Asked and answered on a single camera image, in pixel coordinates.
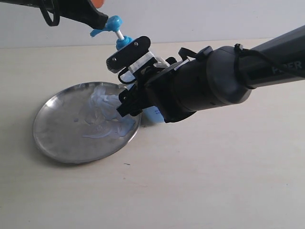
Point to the round stainless steel plate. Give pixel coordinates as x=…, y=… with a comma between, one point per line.
x=56, y=132

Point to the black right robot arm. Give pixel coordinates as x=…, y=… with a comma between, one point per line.
x=206, y=79

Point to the blue pump lotion bottle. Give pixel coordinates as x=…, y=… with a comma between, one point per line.
x=113, y=24

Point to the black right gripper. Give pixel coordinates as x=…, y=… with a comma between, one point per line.
x=164, y=84

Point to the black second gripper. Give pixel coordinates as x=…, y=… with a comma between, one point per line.
x=84, y=11

